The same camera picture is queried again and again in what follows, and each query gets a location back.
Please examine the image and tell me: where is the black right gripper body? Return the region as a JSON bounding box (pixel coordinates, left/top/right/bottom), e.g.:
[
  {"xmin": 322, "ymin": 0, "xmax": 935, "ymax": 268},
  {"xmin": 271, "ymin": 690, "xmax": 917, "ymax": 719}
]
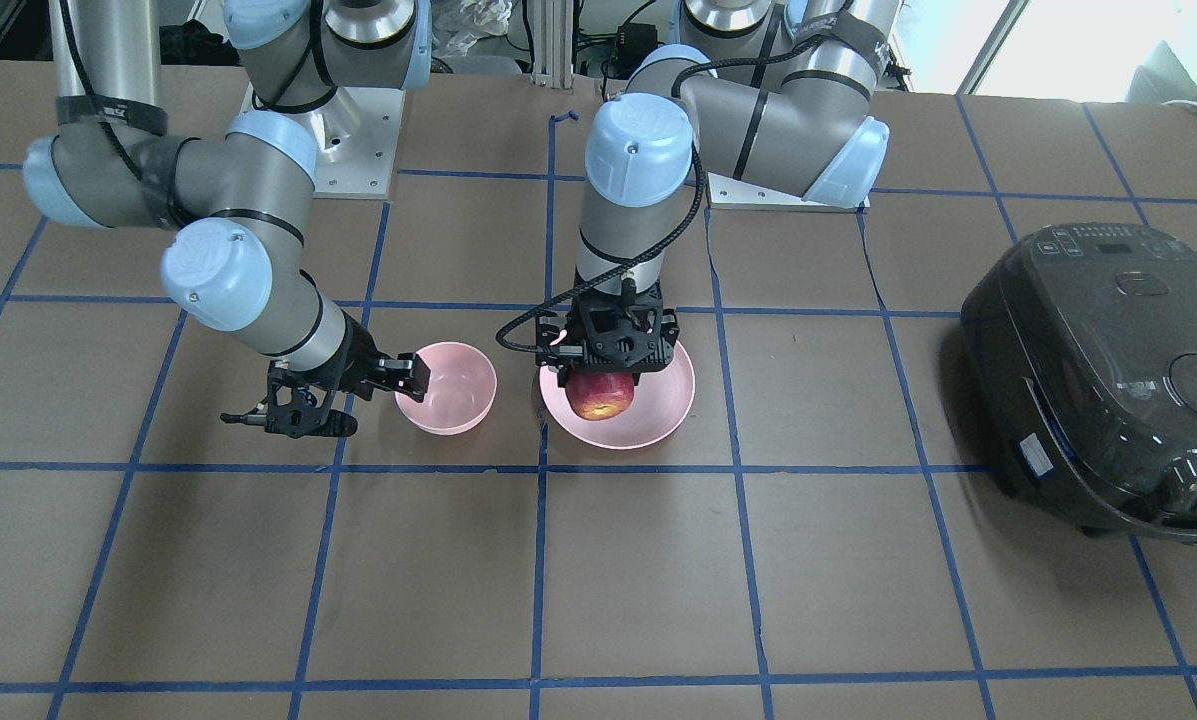
[{"xmin": 263, "ymin": 318, "xmax": 389, "ymax": 439}]

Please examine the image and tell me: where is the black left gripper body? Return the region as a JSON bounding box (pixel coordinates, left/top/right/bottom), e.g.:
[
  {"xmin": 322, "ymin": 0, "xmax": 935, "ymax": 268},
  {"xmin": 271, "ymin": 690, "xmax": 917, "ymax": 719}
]
[{"xmin": 569, "ymin": 283, "xmax": 676, "ymax": 376}]

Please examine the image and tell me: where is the small pink bowl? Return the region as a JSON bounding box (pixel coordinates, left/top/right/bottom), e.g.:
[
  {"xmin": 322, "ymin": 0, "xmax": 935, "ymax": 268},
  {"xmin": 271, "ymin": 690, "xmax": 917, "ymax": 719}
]
[{"xmin": 394, "ymin": 341, "xmax": 498, "ymax": 437}]

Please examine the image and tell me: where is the red apple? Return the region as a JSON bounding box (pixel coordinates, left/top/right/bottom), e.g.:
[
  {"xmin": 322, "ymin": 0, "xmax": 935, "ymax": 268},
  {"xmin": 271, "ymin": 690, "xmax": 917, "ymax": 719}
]
[{"xmin": 563, "ymin": 372, "xmax": 636, "ymax": 421}]

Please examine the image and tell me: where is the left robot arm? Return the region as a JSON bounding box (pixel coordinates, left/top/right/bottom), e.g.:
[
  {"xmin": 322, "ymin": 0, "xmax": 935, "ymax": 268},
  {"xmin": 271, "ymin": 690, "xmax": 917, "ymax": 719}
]
[{"xmin": 525, "ymin": 1, "xmax": 901, "ymax": 388}]

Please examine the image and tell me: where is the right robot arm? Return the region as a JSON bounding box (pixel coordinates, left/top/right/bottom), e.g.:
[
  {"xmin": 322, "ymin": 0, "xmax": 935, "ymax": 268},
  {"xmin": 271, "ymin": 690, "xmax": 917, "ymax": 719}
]
[{"xmin": 22, "ymin": 1, "xmax": 432, "ymax": 438}]

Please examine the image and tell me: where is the large pink plate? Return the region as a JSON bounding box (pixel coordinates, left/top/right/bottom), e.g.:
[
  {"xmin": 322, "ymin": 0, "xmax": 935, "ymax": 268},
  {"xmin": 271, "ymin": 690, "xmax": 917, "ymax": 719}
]
[{"xmin": 537, "ymin": 343, "xmax": 697, "ymax": 450}]

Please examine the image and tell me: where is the black power adapter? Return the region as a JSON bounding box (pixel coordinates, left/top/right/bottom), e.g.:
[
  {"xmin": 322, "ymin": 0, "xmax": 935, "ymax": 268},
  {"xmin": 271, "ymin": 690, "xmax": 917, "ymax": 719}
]
[{"xmin": 610, "ymin": 22, "xmax": 660, "ymax": 73}]

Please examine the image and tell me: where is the dark grey rice cooker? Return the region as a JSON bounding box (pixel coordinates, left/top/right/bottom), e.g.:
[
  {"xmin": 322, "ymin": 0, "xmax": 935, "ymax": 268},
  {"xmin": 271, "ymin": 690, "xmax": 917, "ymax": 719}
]
[{"xmin": 960, "ymin": 222, "xmax": 1197, "ymax": 544}]

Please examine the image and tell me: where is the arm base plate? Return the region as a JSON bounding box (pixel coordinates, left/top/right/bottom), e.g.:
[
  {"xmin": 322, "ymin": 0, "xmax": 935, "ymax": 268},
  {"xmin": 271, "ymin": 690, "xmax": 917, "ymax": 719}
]
[
  {"xmin": 296, "ymin": 87, "xmax": 407, "ymax": 200},
  {"xmin": 707, "ymin": 173, "xmax": 871, "ymax": 214}
]

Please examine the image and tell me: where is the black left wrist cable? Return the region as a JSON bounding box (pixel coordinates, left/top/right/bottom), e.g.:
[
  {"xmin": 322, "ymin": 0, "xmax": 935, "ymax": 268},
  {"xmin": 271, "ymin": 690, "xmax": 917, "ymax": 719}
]
[{"xmin": 496, "ymin": 55, "xmax": 859, "ymax": 353}]

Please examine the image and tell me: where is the aluminium frame post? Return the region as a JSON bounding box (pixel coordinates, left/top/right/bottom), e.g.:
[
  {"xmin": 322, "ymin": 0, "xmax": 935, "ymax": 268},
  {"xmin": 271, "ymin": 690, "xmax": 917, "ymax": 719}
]
[{"xmin": 524, "ymin": 0, "xmax": 578, "ymax": 91}]

